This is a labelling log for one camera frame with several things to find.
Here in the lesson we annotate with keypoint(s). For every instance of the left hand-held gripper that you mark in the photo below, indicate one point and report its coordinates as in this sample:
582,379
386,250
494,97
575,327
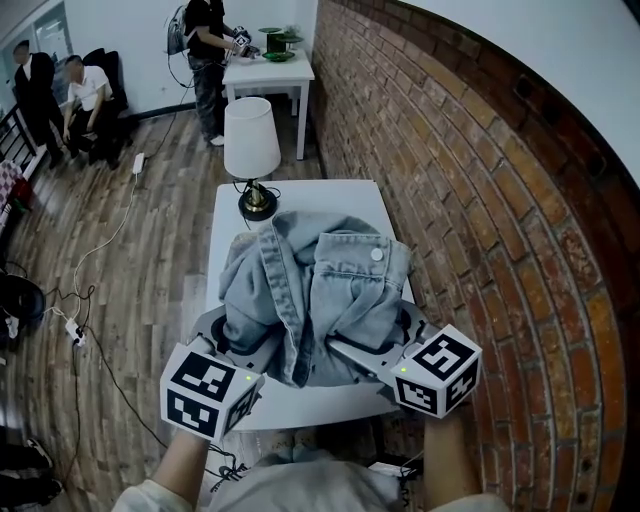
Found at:
200,385

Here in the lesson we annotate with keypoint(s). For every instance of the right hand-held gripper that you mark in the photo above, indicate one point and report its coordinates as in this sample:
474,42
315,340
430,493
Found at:
435,370

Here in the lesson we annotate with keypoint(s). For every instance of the light blue denim clothes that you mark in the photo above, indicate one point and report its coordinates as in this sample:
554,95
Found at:
325,280

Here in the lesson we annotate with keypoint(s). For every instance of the person's right forearm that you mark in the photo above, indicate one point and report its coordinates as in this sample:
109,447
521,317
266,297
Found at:
450,460

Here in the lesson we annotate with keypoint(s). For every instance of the person's left forearm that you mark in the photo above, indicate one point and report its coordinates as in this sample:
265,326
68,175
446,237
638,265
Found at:
180,465

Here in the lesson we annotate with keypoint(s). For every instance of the white power adapter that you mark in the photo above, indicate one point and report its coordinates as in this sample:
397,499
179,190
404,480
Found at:
392,470

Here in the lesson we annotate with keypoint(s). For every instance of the person's white shirt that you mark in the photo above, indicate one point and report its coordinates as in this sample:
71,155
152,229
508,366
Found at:
310,485

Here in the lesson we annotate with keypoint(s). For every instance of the white power strip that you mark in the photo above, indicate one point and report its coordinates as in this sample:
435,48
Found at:
138,163
76,332

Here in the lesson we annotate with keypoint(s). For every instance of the white shade brass table lamp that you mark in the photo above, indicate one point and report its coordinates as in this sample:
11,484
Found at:
250,135

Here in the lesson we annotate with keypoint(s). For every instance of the black and white shoe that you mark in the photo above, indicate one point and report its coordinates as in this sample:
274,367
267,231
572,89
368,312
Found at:
40,451

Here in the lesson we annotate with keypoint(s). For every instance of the black round bag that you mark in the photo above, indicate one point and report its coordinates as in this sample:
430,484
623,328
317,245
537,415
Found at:
20,300

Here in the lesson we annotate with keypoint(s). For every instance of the small white table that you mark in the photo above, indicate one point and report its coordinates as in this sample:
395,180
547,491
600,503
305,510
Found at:
270,70

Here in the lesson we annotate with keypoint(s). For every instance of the checkered cloth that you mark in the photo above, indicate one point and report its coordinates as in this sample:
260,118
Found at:
9,182

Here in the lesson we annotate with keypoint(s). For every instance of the green glass bowl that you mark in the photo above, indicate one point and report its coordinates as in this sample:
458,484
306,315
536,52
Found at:
277,56

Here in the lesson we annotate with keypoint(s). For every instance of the black chair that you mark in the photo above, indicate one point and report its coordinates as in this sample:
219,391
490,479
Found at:
112,70

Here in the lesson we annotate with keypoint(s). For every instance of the black metal railing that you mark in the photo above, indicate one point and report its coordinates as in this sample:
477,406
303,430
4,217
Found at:
15,140

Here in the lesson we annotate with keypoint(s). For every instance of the green glass plate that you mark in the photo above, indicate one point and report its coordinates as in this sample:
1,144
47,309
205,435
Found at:
270,30
291,37

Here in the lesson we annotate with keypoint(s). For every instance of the glass window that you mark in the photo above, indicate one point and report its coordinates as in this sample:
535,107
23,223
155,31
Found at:
47,30

